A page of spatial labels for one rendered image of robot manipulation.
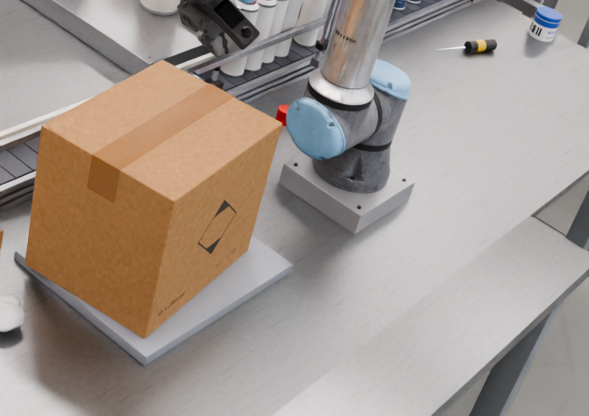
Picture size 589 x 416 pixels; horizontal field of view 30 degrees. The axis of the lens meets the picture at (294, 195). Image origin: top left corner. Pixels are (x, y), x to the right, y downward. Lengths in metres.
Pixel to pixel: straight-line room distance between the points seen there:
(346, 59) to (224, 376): 0.56
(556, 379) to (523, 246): 1.11
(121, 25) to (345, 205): 0.69
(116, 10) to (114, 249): 0.93
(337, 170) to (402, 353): 0.40
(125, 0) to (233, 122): 0.86
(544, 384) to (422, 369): 1.42
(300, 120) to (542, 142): 0.81
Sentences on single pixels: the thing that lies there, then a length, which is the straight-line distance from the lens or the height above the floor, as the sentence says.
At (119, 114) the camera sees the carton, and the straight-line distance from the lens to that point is 1.68.
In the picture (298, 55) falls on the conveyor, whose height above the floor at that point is 0.88.
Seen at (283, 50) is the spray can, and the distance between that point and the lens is 2.42.
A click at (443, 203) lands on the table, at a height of 0.83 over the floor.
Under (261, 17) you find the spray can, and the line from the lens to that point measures 2.28.
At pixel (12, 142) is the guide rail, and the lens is 1.87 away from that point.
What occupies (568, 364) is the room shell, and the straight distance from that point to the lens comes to 3.33.
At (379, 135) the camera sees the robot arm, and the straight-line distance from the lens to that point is 2.03.
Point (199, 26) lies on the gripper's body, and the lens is 2.20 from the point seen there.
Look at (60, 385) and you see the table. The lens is 1.65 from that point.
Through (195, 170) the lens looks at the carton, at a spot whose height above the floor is 1.12.
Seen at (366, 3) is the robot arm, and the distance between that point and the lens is 1.79.
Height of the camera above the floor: 2.04
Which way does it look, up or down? 35 degrees down
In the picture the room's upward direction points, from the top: 16 degrees clockwise
